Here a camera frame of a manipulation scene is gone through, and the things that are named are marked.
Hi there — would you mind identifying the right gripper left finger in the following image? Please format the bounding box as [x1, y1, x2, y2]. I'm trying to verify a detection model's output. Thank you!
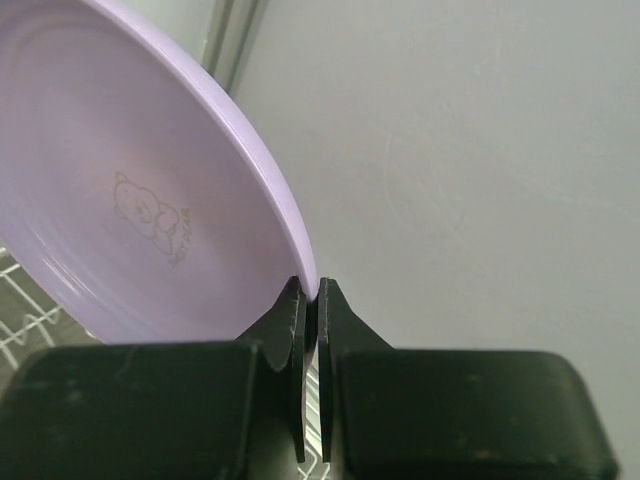
[1, 278, 306, 479]

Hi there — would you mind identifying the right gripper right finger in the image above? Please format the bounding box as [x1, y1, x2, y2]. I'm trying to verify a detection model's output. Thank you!
[317, 278, 619, 479]

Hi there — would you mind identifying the purple plate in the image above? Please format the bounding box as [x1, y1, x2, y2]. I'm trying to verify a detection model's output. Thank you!
[1, 1, 319, 343]

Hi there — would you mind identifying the white wire dish rack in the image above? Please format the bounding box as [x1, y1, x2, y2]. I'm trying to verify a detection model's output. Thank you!
[1, 246, 97, 379]

